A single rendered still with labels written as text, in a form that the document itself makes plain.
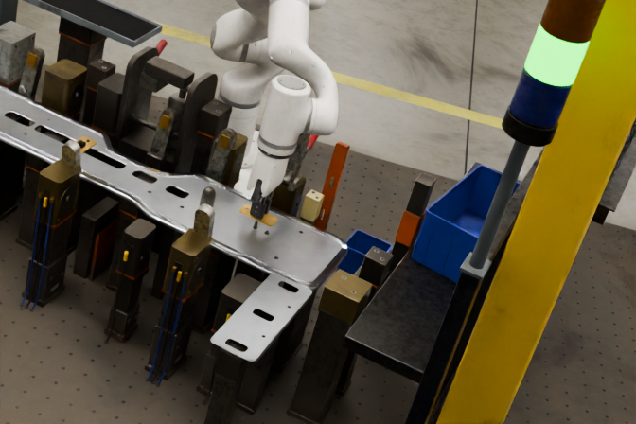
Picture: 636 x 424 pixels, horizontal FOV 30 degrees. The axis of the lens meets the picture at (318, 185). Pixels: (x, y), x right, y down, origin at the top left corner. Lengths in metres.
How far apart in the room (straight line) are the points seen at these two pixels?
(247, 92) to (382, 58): 2.84
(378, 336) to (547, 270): 0.66
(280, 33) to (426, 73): 3.48
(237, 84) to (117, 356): 0.90
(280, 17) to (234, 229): 0.48
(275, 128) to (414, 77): 3.48
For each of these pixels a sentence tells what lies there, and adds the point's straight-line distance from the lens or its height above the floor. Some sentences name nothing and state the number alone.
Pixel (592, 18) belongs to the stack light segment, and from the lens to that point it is 1.54.
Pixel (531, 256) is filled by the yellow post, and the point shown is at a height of 1.54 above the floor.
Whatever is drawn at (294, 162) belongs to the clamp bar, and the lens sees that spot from 2.73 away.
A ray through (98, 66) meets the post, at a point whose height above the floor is 1.10.
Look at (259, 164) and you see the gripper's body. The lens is 2.53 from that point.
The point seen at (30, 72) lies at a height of 1.05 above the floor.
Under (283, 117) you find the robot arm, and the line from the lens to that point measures 2.47.
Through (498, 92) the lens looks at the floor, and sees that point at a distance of 6.06.
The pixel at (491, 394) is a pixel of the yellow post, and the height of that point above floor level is 1.27.
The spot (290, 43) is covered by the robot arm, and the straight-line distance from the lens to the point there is 2.55.
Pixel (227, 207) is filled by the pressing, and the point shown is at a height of 1.00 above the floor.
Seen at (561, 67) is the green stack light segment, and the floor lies 1.90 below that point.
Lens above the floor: 2.49
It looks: 31 degrees down
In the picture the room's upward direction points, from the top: 16 degrees clockwise
